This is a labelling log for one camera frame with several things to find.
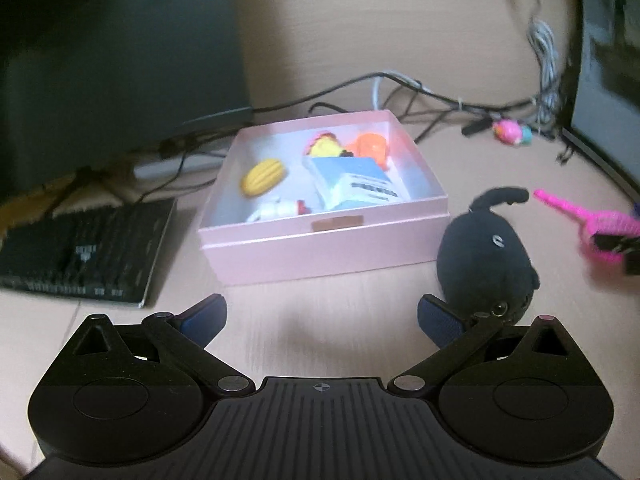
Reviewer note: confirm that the white power strip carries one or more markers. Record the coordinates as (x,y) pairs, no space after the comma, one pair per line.
(165,166)

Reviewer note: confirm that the white and red toy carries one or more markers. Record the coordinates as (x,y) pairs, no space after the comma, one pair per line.
(275,209)

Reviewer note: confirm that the pink duck toy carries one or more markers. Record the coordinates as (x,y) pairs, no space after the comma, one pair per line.
(510,131)

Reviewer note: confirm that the wooden desktop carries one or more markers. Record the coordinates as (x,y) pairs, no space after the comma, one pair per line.
(310,300)

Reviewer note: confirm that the black keyboard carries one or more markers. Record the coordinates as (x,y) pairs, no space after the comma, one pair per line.
(75,255)

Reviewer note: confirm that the orange toy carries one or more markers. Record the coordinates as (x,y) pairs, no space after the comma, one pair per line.
(371,146)

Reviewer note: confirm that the blue milk carton toy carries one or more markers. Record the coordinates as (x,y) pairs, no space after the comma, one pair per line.
(350,180)

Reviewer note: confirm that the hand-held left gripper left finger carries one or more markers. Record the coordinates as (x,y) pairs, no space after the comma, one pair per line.
(205,317)

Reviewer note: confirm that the pink toy basket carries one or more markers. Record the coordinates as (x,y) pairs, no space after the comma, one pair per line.
(607,220)

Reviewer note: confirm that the dark monitor at right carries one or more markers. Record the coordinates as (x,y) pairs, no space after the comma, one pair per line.
(610,85)

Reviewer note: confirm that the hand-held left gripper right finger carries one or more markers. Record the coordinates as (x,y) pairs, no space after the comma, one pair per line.
(440,322)

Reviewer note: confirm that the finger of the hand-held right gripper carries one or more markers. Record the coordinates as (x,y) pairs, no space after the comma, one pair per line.
(612,244)

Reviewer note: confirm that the pink cardboard box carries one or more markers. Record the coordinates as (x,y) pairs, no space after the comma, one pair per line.
(325,255)

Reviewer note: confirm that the black computer monitor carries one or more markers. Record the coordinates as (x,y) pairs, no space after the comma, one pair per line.
(125,60)

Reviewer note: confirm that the yellow ridged toy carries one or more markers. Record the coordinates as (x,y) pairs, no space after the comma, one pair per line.
(264,176)

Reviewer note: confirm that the black plush toy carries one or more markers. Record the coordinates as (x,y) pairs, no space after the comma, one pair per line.
(480,260)

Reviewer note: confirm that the yellow and red toy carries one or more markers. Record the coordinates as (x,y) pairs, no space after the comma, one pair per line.
(325,147)

